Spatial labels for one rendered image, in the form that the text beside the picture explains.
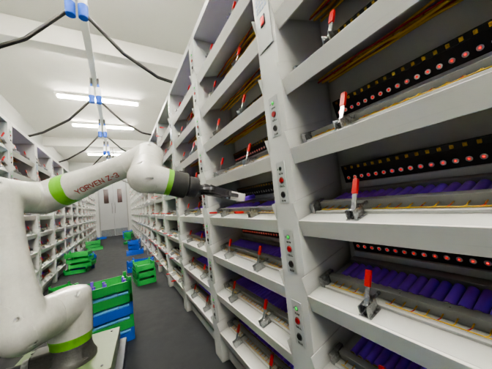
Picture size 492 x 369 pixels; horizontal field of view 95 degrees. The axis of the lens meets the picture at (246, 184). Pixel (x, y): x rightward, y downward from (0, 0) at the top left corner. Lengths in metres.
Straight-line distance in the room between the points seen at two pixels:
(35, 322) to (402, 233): 0.94
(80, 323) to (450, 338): 1.02
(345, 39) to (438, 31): 0.21
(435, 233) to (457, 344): 0.18
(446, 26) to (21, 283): 1.24
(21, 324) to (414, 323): 0.94
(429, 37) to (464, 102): 0.30
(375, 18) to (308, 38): 0.35
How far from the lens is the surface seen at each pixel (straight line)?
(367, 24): 0.57
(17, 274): 0.95
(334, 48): 0.61
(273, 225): 0.74
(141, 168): 0.79
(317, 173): 0.71
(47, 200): 1.08
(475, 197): 0.51
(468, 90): 0.45
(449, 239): 0.46
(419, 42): 0.73
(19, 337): 0.94
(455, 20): 0.72
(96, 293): 1.79
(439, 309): 0.58
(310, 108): 0.76
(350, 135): 0.53
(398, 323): 0.58
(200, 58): 1.52
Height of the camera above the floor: 0.82
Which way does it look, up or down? 4 degrees up
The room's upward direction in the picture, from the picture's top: 6 degrees counter-clockwise
